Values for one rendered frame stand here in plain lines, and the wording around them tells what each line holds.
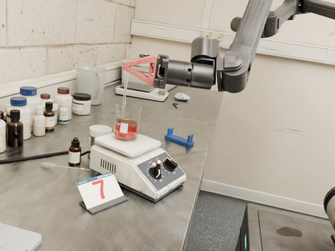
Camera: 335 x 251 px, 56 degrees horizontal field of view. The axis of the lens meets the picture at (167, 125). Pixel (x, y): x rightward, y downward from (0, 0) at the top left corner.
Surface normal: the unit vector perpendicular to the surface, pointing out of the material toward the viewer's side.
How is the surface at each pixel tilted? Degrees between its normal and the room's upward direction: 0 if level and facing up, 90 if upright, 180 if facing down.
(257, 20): 47
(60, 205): 0
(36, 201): 0
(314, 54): 90
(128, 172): 90
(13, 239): 0
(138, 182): 90
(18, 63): 90
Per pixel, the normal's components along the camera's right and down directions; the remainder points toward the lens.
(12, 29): 0.97, 0.19
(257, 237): 0.14, -0.95
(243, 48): -0.15, -0.48
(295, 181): -0.22, 0.26
